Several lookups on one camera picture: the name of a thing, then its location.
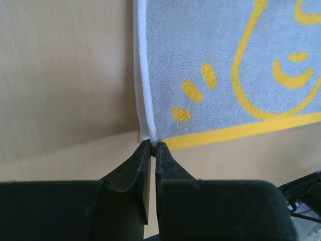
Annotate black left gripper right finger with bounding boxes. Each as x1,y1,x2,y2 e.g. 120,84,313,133
155,142,198,183

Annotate yellow white towel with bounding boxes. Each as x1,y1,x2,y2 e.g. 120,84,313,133
133,1,320,149

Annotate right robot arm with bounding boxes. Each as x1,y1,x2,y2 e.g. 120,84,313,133
153,142,320,240

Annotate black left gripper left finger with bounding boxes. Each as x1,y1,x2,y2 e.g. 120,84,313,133
102,140,151,225

